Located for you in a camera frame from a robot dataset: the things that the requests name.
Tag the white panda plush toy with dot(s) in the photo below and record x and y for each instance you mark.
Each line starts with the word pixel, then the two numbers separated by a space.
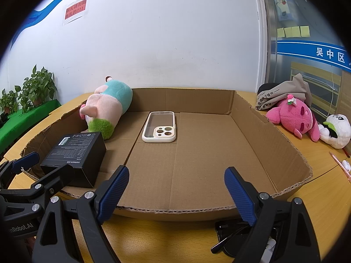
pixel 340 131

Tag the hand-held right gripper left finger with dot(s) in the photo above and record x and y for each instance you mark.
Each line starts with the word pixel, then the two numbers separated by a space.
pixel 115 194

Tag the black cloth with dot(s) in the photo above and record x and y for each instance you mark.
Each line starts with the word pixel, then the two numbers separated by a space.
pixel 264 87

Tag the small potted green plant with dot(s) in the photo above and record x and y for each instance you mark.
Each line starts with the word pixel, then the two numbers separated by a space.
pixel 9 101

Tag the shallow cardboard box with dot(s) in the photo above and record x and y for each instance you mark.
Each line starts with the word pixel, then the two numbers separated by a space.
pixel 192 169

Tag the pink plush toy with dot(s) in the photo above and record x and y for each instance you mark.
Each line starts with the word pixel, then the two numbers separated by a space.
pixel 296 115

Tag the green cloth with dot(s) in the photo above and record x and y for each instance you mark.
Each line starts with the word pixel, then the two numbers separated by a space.
pixel 24 123

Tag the cartoon poster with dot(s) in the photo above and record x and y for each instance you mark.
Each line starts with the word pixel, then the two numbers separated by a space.
pixel 283 2

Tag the pink pen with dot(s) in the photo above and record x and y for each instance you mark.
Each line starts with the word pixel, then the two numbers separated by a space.
pixel 340 165

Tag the grey metal door frame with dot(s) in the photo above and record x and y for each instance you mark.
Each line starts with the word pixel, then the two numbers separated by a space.
pixel 267 33

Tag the large potted green plant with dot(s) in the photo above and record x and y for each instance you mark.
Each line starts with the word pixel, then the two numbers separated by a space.
pixel 38 87

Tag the beige printed cloth bag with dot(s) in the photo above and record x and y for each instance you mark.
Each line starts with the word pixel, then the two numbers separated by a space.
pixel 282 93

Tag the yellow sticky note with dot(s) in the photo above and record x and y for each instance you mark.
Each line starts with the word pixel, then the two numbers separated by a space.
pixel 304 31
pixel 288 31
pixel 280 32
pixel 296 31

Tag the red wall sign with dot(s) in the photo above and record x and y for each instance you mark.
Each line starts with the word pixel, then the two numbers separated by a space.
pixel 76 9

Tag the black product box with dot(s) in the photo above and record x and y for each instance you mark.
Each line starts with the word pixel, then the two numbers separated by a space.
pixel 79 156

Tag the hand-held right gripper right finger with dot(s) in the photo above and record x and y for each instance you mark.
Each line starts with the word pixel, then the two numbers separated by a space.
pixel 241 197

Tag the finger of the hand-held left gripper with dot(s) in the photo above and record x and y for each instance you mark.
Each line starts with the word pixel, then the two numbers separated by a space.
pixel 24 160
pixel 59 176

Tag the cream clear phone case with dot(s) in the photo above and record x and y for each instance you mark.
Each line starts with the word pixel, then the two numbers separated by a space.
pixel 164 134

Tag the pink and teal plush pig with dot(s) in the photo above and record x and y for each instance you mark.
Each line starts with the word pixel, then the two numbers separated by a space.
pixel 109 106

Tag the blue glass banner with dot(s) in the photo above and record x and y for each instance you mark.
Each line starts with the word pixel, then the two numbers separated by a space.
pixel 309 50

